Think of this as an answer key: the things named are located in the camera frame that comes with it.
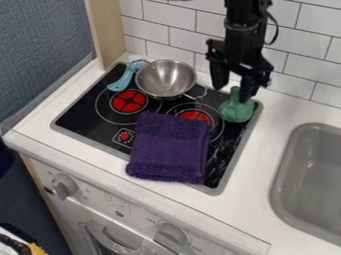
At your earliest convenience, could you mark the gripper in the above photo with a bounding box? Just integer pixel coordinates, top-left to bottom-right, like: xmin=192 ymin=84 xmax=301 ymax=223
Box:
xmin=203 ymin=24 xmax=276 ymax=104

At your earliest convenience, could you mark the green toy broccoli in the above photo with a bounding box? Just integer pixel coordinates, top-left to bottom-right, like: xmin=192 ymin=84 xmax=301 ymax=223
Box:
xmin=216 ymin=85 xmax=257 ymax=125

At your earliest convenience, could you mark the silver pot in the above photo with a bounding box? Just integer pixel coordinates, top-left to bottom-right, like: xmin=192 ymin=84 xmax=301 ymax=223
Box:
xmin=133 ymin=59 xmax=199 ymax=101

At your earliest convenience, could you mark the purple cloth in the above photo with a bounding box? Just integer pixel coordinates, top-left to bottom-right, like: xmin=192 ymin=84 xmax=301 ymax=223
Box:
xmin=124 ymin=111 xmax=212 ymax=185

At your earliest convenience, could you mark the blue spatula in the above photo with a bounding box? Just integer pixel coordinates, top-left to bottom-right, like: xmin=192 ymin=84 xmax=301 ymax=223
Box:
xmin=106 ymin=59 xmax=150 ymax=93

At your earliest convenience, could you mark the toy sink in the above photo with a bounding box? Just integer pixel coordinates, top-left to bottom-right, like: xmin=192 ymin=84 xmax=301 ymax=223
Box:
xmin=268 ymin=122 xmax=341 ymax=247

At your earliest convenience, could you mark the toy stove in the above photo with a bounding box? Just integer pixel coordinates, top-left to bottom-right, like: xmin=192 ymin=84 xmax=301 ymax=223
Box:
xmin=49 ymin=61 xmax=265 ymax=197

